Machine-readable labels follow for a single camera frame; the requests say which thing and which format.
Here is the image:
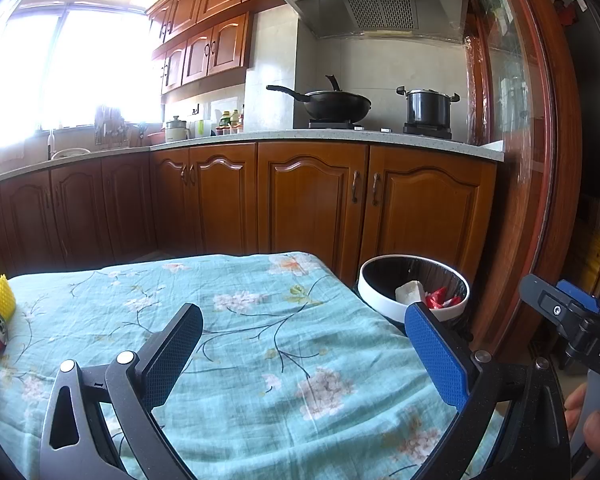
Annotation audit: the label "wooden upper kitchen cabinets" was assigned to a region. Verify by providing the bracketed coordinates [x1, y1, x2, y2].
[148, 0, 287, 94]

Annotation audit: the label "white-rimmed black trash bin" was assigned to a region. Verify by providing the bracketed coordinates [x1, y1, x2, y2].
[358, 255, 470, 323]

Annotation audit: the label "black gas stove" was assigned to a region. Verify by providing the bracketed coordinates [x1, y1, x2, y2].
[308, 119, 452, 140]

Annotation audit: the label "red snack bag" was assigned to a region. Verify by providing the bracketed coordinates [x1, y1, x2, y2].
[425, 286, 463, 310]

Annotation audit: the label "steel range hood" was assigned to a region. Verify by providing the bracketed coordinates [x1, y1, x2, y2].
[284, 0, 468, 42]

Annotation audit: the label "white foam block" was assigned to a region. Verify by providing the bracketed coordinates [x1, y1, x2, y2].
[396, 280, 426, 307]

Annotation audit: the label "black wok with handle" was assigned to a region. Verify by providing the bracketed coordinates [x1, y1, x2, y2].
[266, 75, 372, 122]

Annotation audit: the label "white lidded ceramic pot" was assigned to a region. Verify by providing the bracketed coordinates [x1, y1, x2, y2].
[164, 116, 190, 143]

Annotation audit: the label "black stock pot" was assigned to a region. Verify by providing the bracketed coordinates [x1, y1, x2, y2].
[396, 86, 460, 129]

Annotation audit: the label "wooden kitchen cabinets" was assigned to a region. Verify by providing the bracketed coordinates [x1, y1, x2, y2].
[0, 140, 498, 284]
[148, 0, 287, 94]

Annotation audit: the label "wooden lower kitchen cabinets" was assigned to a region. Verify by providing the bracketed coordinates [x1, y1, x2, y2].
[0, 140, 498, 284]

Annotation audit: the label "person's right hand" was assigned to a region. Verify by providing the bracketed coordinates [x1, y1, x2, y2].
[565, 382, 600, 458]

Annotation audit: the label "floral teal tablecloth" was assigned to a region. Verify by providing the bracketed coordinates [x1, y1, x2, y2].
[0, 252, 455, 479]

